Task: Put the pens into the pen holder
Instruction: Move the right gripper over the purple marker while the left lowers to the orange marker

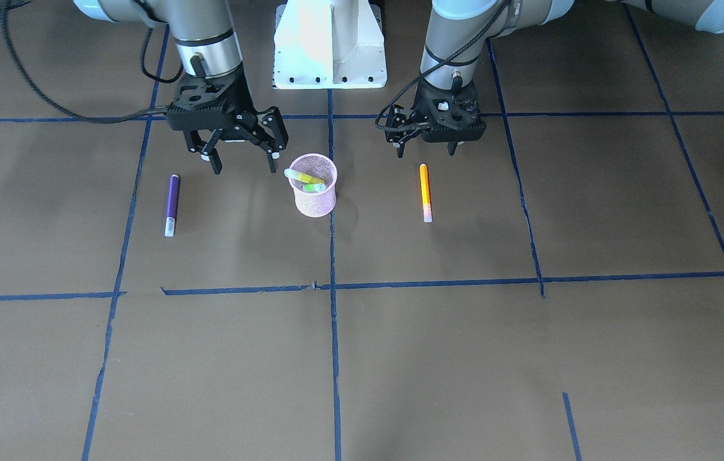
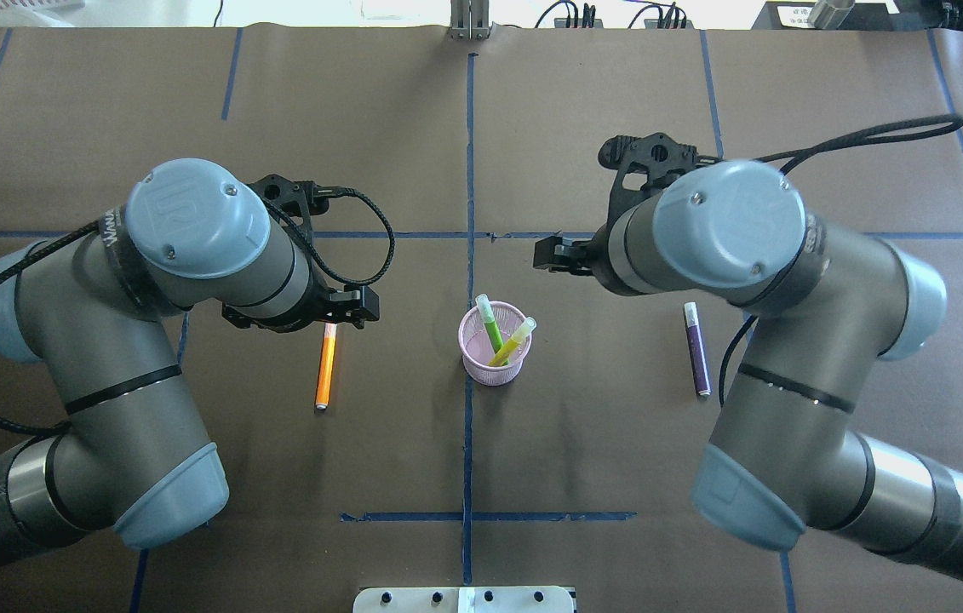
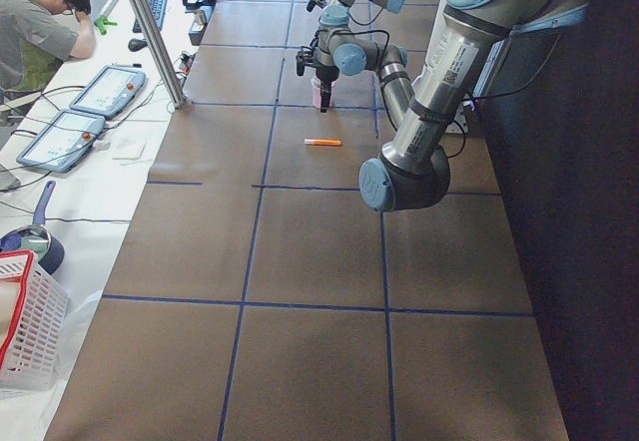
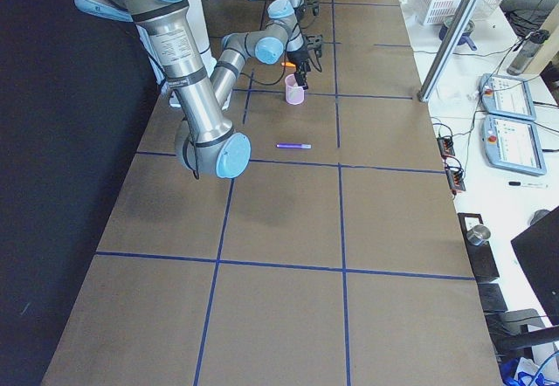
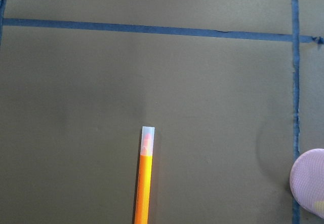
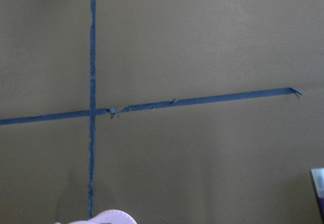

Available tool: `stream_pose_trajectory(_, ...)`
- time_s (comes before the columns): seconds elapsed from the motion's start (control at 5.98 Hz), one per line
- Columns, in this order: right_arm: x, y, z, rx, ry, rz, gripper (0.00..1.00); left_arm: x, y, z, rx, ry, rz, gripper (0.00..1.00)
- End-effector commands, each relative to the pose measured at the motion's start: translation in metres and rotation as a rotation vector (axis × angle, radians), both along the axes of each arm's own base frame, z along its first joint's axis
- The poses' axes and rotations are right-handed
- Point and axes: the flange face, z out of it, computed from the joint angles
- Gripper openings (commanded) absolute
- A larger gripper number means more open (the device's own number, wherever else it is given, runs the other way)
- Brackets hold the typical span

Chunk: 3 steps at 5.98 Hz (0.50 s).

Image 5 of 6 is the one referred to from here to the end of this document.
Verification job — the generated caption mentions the orange highlighter pen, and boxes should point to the orange highlighter pen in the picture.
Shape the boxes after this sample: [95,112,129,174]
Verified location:
[134,126,155,223]

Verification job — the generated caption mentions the pink mesh pen holder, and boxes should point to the pink mesh pen holder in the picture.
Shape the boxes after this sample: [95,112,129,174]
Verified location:
[290,148,323,218]

